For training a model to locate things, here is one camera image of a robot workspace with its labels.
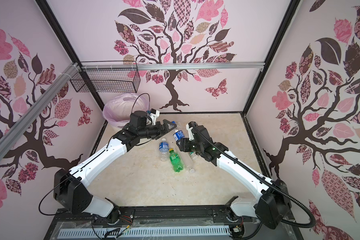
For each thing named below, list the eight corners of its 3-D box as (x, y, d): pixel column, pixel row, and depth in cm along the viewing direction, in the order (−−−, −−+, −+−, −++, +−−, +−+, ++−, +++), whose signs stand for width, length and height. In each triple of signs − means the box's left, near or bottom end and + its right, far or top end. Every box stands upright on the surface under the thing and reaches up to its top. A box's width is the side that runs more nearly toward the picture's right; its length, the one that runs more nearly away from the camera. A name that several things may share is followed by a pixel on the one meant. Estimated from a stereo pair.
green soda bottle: (175, 173, 90) (175, 169, 86) (167, 153, 99) (167, 149, 95) (184, 169, 91) (184, 166, 87) (175, 150, 100) (175, 146, 96)
